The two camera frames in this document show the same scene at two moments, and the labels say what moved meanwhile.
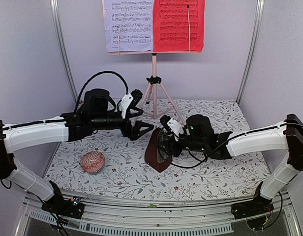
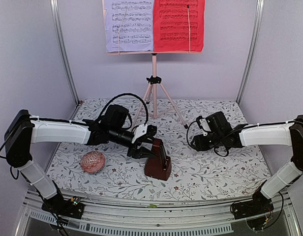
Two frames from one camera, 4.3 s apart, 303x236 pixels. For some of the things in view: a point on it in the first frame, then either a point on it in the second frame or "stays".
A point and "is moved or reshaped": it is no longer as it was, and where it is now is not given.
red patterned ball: (92, 162) stays
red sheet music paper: (178, 25) stays
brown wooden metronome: (150, 155) is moved or reshaped
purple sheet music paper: (129, 25) stays
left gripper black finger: (129, 115) → (148, 139)
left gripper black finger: (136, 132) → (143, 153)
